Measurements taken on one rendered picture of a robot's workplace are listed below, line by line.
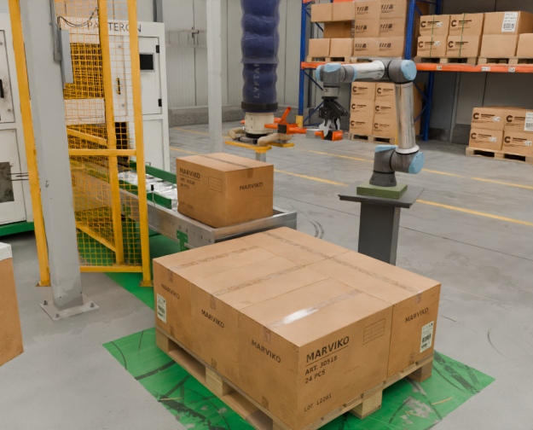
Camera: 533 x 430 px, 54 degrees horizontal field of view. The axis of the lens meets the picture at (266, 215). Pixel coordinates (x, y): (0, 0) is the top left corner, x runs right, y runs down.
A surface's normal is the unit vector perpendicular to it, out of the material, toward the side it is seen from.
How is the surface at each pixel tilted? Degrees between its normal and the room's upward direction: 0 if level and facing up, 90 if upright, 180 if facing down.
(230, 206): 90
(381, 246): 90
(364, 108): 90
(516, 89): 90
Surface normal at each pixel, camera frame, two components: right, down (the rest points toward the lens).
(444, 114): -0.71, 0.19
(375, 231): -0.43, 0.25
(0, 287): 0.92, 0.12
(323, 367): 0.64, 0.22
